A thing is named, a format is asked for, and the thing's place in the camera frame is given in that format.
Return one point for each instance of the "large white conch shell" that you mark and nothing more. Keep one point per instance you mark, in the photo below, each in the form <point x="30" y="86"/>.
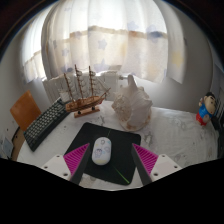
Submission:
<point x="133" y="106"/>

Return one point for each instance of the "black mouse pad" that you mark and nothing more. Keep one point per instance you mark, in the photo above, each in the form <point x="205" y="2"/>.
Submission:
<point x="121" y="153"/>

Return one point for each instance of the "white printed computer mouse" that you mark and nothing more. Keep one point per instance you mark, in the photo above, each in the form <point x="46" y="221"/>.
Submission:
<point x="101" y="151"/>

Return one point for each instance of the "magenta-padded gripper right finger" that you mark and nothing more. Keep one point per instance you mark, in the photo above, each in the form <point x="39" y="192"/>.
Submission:
<point x="166" y="164"/>

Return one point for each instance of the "orange wooden chair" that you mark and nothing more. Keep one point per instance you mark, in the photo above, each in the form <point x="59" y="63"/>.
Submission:
<point x="25" y="110"/>

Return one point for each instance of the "wooden model sailing ship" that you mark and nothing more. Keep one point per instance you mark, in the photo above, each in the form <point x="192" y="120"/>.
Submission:
<point x="83" y="104"/>

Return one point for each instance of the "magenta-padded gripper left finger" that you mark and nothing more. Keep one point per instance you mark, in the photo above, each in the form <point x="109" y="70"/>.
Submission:
<point x="56" y="164"/>

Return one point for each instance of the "cartoon boy figure clock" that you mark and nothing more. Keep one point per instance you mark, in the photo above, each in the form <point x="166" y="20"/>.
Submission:
<point x="205" y="110"/>

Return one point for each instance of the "black keyboard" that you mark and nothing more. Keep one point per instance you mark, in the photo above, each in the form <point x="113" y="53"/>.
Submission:
<point x="45" y="125"/>

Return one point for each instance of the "white star-print curtain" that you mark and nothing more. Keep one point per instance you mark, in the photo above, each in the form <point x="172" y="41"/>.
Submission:
<point x="110" y="36"/>

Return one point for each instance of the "white printed tablecloth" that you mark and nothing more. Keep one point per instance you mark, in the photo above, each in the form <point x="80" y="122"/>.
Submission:
<point x="176" y="136"/>

